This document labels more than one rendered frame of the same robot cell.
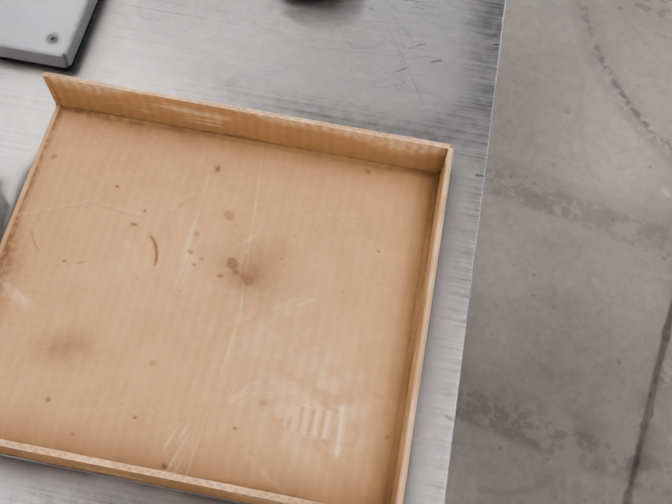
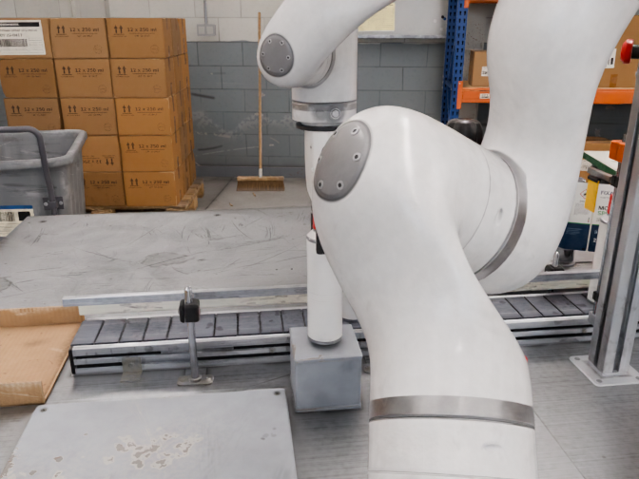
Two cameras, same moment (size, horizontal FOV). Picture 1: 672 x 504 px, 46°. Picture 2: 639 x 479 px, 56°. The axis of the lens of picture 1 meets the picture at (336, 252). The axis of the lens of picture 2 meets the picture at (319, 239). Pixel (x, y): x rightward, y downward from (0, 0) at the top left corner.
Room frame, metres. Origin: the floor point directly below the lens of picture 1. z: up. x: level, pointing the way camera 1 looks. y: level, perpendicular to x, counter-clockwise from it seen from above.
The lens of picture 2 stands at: (1.18, 0.46, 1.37)
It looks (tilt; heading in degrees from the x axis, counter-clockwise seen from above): 20 degrees down; 167
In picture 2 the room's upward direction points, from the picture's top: straight up
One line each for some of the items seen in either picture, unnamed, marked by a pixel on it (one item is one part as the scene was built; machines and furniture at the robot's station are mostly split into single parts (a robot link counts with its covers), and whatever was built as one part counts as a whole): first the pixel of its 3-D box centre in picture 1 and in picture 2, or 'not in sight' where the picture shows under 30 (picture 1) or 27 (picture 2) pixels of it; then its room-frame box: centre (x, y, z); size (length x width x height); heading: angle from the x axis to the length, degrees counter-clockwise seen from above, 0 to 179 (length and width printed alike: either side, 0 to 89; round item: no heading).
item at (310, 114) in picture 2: not in sight; (324, 111); (0.40, 0.64, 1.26); 0.09 x 0.08 x 0.03; 175
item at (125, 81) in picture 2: not in sight; (108, 118); (-3.54, -0.08, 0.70); 1.20 x 0.82 x 1.39; 79
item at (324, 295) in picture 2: not in sight; (324, 273); (0.40, 0.64, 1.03); 0.05 x 0.05 x 0.20
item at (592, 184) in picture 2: not in sight; (591, 193); (0.31, 1.13, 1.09); 0.03 x 0.01 x 0.06; 174
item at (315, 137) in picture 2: not in sight; (324, 158); (0.40, 0.64, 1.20); 0.10 x 0.07 x 0.11; 175
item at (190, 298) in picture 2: not in sight; (191, 328); (0.30, 0.45, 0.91); 0.07 x 0.03 x 0.16; 174
